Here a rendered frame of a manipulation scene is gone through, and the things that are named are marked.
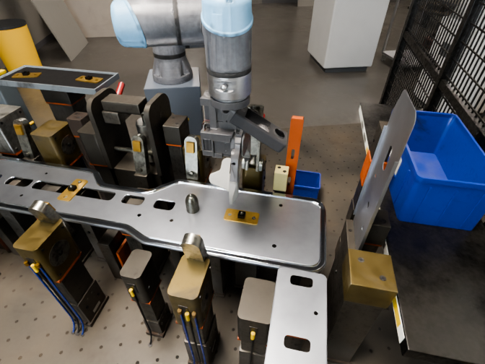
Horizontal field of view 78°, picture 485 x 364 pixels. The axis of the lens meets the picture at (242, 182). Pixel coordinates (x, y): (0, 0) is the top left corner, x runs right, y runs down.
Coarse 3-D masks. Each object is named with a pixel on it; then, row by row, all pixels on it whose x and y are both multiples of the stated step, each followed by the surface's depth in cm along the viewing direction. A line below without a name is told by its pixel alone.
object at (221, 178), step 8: (224, 160) 57; (240, 160) 57; (224, 168) 57; (240, 168) 58; (216, 176) 58; (224, 176) 58; (216, 184) 58; (224, 184) 58; (232, 184) 57; (232, 192) 57; (232, 200) 59
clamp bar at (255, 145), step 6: (252, 108) 71; (258, 108) 71; (252, 138) 75; (252, 144) 76; (258, 144) 75; (252, 150) 77; (258, 150) 76; (258, 156) 77; (246, 162) 78; (258, 162) 78; (246, 168) 79; (258, 168) 79
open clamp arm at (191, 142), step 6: (186, 138) 80; (192, 138) 80; (186, 144) 81; (192, 144) 80; (198, 144) 82; (186, 150) 81; (192, 150) 81; (186, 156) 83; (192, 156) 83; (186, 162) 84; (192, 162) 84; (186, 168) 85; (192, 168) 85; (198, 168) 85; (186, 174) 86; (192, 174) 85; (198, 174) 86
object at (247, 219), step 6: (228, 210) 74; (234, 210) 74; (240, 210) 74; (228, 216) 73; (234, 216) 73; (240, 216) 72; (246, 216) 73; (252, 216) 73; (258, 216) 73; (246, 222) 71; (252, 222) 71
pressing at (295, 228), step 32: (0, 160) 90; (32, 160) 90; (0, 192) 80; (32, 192) 80; (128, 192) 80; (160, 192) 80; (192, 192) 80; (224, 192) 80; (256, 192) 79; (96, 224) 72; (128, 224) 71; (160, 224) 71; (192, 224) 71; (224, 224) 71; (288, 224) 71; (320, 224) 71; (224, 256) 65; (256, 256) 64; (288, 256) 64; (320, 256) 64
